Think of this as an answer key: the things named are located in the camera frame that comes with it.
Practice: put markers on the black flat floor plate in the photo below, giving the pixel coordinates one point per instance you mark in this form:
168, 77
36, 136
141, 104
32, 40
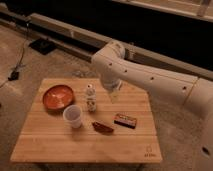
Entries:
43, 46

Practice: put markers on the wooden folding table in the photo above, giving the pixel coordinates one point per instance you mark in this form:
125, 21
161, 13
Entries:
47, 138

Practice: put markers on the translucent yellowish gripper tool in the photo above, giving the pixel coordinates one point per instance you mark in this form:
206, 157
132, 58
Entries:
113, 91

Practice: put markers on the white plastic cup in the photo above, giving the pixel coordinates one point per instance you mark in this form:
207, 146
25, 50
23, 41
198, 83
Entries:
72, 115

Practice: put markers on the orange ceramic bowl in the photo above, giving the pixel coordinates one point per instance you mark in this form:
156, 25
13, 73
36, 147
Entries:
58, 97

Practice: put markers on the long metal floor rail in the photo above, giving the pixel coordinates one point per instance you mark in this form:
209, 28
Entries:
100, 41

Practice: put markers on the small white bottle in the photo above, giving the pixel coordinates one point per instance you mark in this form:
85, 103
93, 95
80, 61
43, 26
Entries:
90, 98

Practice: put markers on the dark red box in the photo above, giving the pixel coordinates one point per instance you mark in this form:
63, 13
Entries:
125, 120

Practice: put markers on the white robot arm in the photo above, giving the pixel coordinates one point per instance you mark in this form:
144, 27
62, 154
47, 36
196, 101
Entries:
193, 93

